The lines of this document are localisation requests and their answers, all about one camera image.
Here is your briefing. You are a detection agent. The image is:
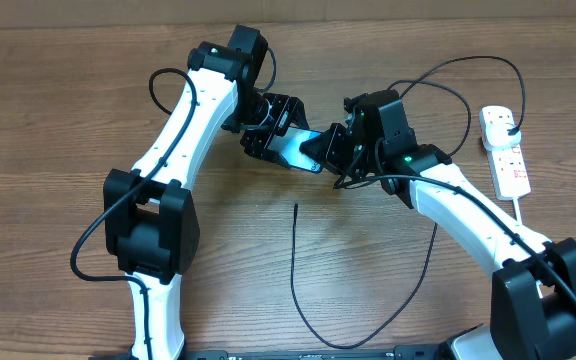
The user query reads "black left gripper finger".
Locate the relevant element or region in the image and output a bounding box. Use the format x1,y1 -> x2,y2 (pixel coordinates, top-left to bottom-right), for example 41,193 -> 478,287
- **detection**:
240,134 -> 290,168
288,97 -> 310,130

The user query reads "Samsung Galaxy smartphone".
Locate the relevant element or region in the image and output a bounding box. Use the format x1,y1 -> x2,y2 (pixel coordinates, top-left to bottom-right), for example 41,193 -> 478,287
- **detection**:
268,127 -> 323,174

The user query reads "black charging cable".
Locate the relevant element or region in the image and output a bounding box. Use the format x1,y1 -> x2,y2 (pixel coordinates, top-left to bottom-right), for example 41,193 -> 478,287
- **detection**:
289,55 -> 527,351

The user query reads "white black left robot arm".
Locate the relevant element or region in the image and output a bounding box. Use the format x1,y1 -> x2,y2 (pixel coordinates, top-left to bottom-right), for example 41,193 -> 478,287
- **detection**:
103,25 -> 322,359

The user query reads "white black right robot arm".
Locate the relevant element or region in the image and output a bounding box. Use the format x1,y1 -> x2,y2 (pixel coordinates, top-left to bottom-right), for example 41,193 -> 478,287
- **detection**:
300,90 -> 576,359

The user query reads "white charger plug adapter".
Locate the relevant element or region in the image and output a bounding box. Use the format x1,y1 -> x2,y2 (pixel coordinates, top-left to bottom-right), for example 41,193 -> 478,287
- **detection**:
482,122 -> 522,151

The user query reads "white power strip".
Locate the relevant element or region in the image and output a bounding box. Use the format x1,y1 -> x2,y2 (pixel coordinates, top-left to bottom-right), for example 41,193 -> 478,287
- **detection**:
478,104 -> 532,202

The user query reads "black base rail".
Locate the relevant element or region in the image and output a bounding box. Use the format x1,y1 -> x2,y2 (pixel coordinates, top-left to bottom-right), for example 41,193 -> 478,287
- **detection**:
87,343 -> 449,360

